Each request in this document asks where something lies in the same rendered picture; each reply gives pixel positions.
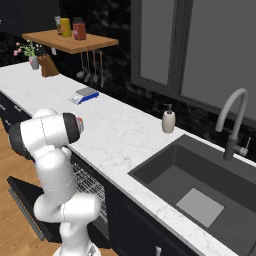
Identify dark cupboard door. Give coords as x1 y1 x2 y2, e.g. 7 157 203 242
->
111 194 201 256

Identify black dishwasher door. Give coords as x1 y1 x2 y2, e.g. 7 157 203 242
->
6 175 113 250

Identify beige soap dispenser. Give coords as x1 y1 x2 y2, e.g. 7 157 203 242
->
161 103 177 135

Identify blue and grey kitchen scale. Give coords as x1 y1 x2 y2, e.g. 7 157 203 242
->
68 87 101 106

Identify hanging metal spoon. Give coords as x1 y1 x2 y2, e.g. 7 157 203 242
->
83 50 92 84

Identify hanging metal ladle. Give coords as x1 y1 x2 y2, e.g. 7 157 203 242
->
75 51 86 80

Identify dark grey sink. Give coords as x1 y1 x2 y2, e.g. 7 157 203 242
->
127 133 256 256

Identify wooden knife block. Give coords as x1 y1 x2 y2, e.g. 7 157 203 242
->
35 46 60 78

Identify grey curved tap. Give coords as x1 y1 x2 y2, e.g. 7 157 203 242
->
214 87 251 162

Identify red jar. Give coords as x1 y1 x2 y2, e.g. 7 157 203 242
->
72 17 87 42

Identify grey framed window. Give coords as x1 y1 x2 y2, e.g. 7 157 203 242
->
130 0 256 122

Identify pink flowers in grey pot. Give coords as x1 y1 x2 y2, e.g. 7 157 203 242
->
13 39 41 71

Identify dark drawer run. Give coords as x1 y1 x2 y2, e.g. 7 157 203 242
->
0 92 33 135

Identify yellow jar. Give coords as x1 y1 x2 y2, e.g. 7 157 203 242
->
60 17 73 38

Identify grey jar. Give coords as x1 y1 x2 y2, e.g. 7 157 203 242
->
54 15 63 36

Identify hanging wooden-handled tool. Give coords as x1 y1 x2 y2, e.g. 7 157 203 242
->
99 49 105 89

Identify wire dishwasher rack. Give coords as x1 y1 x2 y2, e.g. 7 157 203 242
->
71 161 110 225

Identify wooden wall shelf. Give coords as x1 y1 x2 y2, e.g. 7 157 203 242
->
21 29 120 55

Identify grey dishwasher door handle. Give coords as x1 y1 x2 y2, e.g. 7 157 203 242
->
7 187 46 242

